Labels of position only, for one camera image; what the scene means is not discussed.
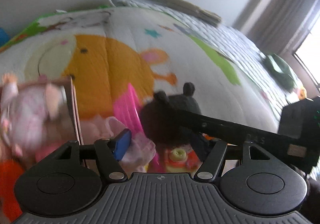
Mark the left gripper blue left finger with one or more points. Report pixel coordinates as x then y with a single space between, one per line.
110 153

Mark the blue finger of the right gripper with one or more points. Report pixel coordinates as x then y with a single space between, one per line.
231 132

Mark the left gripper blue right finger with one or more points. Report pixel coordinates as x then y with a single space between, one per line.
212 155

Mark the pink toy strainer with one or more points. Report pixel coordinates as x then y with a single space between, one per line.
132 119

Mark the black plush toy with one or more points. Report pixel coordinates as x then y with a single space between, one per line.
160 122

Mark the pink haired plush doll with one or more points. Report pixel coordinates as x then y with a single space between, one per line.
30 111

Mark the yellow orange plush toy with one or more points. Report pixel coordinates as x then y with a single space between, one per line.
301 93

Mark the green plush toy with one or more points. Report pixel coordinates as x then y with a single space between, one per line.
281 71

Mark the grey curtain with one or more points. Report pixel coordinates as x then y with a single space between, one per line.
277 26

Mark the folded brown towel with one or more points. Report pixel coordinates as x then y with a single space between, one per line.
192 9

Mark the colourful play mat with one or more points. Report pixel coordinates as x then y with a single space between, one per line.
72 66

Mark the blue bag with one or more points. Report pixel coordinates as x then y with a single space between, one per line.
4 37

